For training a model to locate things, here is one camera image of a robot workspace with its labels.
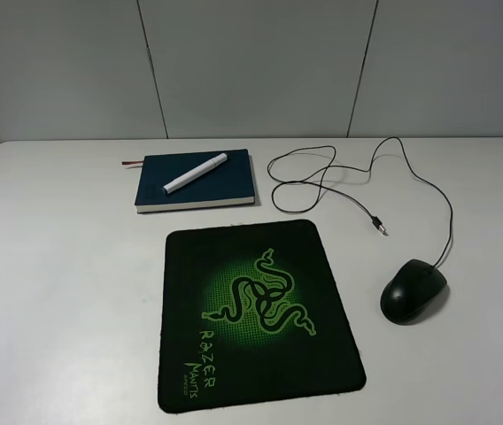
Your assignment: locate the white marker pen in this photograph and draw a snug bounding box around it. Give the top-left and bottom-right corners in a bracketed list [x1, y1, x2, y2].
[162, 153, 228, 195]

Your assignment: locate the black mouse cable with USB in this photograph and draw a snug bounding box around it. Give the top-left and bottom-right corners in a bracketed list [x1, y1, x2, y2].
[267, 136, 453, 268]

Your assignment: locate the black computer mouse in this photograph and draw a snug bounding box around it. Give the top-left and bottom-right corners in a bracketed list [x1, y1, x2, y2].
[380, 259, 447, 325]

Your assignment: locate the dark blue notebook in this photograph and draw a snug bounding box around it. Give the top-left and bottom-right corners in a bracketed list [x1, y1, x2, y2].
[126, 149, 255, 213]

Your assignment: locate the black green Razer mousepad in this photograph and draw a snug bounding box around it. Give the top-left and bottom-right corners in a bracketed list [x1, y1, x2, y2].
[157, 220, 367, 413]

